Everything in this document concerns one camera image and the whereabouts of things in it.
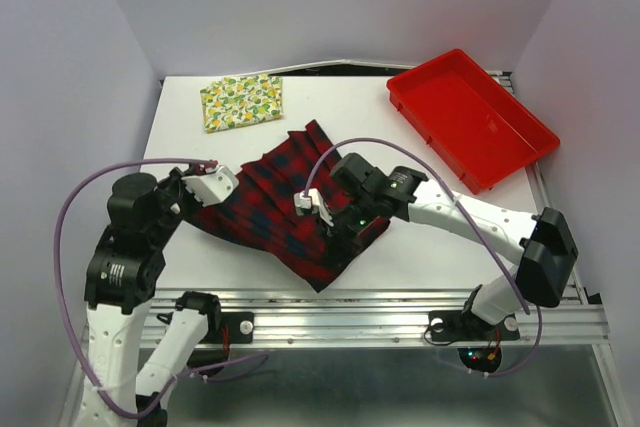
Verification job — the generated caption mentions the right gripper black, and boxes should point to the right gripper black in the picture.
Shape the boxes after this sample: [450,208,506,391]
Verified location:
[315,191,379,270]

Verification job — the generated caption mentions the red black plaid skirt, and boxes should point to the red black plaid skirt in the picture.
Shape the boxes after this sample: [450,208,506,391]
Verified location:
[188,120,390,292]

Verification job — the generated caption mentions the lemon print skirt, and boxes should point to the lemon print skirt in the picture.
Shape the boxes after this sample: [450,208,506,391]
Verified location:
[200,74,284,133]

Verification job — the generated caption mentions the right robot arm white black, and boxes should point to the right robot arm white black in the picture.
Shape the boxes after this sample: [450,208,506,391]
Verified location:
[325,153,578,337]

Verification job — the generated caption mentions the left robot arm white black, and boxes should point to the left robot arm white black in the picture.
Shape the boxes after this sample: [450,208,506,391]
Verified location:
[75,165,238,426]

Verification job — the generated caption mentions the red plastic tray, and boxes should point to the red plastic tray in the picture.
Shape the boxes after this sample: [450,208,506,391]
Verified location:
[387,49,561,194]

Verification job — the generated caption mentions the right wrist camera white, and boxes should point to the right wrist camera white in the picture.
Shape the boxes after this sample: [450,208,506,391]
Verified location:
[293,188,335,227]

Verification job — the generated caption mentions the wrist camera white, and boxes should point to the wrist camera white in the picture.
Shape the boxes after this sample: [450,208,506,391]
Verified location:
[182,165,239,207]
[293,188,335,227]

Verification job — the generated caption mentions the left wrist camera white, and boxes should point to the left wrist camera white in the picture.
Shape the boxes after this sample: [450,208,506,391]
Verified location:
[182,165,239,207]

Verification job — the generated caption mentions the aluminium frame rails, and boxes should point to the aluminium frame rails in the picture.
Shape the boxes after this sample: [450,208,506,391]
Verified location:
[59,74,624,427]

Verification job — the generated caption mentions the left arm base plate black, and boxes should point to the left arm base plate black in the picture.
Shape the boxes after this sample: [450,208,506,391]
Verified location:
[201,311,255,346]

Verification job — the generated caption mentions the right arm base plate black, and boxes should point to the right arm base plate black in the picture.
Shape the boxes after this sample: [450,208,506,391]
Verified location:
[425,310,520,344]

